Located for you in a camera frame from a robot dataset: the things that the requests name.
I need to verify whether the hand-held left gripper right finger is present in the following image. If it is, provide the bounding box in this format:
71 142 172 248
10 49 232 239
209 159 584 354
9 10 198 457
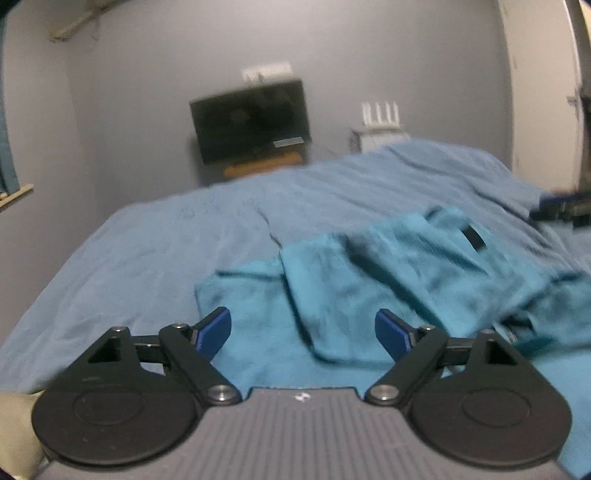
363 308 533 409

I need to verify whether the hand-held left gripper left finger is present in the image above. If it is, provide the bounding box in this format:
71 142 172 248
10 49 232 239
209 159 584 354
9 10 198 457
59 306 242 408

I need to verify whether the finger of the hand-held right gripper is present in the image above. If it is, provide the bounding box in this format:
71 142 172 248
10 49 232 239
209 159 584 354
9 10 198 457
538 190 591 208
530 203 591 230

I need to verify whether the teal zip jacket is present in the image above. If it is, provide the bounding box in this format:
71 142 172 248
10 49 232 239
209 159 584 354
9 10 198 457
194 206 591 480

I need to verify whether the blue bed blanket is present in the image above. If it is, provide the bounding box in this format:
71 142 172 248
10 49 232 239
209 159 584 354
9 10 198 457
0 139 591 393

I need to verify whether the pale wardrobe door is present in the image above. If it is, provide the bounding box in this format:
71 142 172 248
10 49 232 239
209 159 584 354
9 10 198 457
498 0 591 193

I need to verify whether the wooden monitor stand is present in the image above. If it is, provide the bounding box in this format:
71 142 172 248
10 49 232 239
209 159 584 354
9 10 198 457
223 153 310 179

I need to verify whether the white router with antennas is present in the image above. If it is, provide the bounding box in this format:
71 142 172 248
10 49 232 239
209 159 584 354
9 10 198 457
359 101 410 133

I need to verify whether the white small cabinet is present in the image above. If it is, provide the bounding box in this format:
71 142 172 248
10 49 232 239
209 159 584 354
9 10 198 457
349 128 412 154

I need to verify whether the black monitor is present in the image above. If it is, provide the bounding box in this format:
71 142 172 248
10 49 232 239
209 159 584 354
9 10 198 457
189 79 313 166

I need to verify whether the beige cloth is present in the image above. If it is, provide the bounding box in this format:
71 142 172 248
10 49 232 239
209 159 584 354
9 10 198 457
0 391 48 477

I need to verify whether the wooden window sill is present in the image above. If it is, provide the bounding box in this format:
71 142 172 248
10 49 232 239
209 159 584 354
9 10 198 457
0 183 35 212

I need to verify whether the teal curtain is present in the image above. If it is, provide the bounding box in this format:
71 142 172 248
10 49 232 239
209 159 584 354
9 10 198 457
0 28 20 195

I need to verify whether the wooden wall shelf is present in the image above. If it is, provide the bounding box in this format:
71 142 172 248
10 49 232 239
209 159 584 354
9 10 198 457
48 0 122 43

